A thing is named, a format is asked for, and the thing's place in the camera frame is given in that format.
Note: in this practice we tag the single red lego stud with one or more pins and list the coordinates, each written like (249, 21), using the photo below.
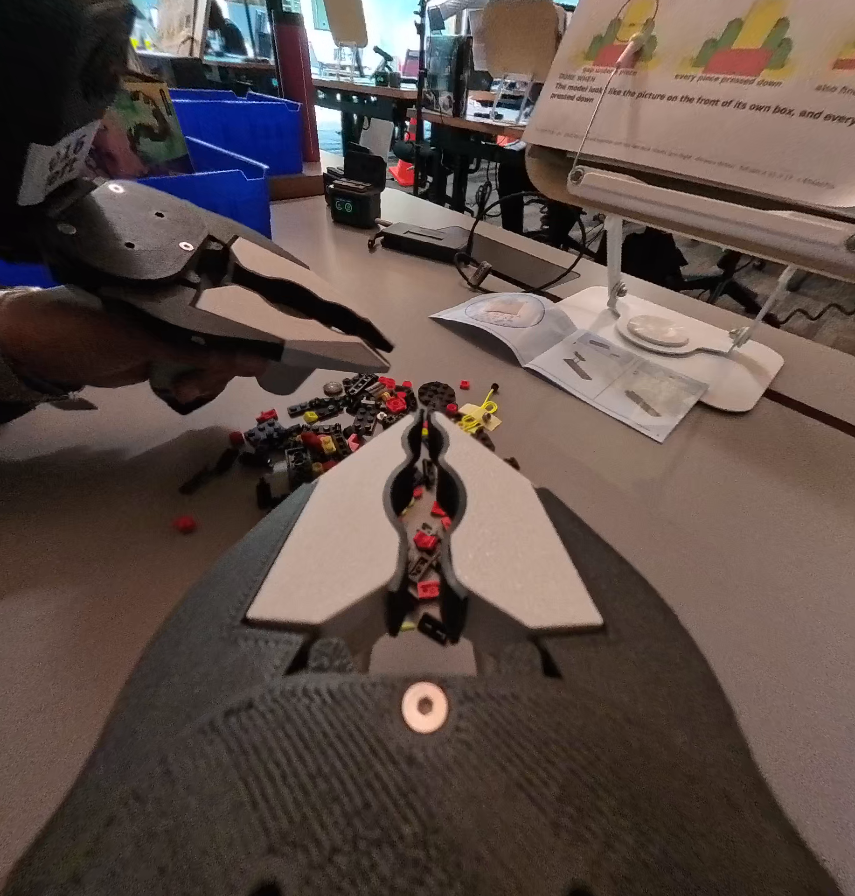
(184, 523)

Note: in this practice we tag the flat black power adapter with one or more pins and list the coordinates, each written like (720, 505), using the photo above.
(427, 239)

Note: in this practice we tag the background work desk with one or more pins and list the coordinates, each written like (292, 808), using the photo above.
(371, 91)

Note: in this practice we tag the dark red post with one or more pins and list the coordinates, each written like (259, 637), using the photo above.
(296, 77)

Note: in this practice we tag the long black lego bar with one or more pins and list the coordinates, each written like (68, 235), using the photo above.
(207, 472)

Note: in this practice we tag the pile of lego pieces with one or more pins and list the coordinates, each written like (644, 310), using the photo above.
(361, 420)

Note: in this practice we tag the orange traffic cone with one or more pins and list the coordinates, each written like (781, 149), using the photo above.
(403, 171)
(502, 138)

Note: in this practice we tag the person's left hand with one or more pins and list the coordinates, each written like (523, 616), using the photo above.
(84, 343)

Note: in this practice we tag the printed instruction sheet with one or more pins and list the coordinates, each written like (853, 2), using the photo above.
(714, 126)

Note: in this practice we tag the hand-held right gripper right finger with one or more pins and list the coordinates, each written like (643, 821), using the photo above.
(518, 553)

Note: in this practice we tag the white document stand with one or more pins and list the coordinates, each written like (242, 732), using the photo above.
(742, 371)

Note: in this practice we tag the colourful lego box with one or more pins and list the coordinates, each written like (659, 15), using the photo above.
(147, 129)

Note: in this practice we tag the black office chair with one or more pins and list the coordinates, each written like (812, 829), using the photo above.
(651, 259)

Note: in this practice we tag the blue plastic bin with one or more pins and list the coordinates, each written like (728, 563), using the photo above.
(238, 126)
(217, 196)

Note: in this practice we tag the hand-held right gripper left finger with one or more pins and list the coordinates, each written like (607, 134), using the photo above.
(329, 546)

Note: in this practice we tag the lego instruction booklet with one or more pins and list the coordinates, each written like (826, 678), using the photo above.
(609, 378)

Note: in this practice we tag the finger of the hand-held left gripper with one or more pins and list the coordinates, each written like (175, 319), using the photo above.
(287, 329)
(266, 260)

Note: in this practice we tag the black battery charger case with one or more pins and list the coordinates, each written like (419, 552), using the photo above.
(354, 199)

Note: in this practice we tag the black flat pad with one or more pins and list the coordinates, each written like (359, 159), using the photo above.
(522, 264)

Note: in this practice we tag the brown board document stand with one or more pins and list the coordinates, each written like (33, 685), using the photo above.
(517, 42)
(345, 31)

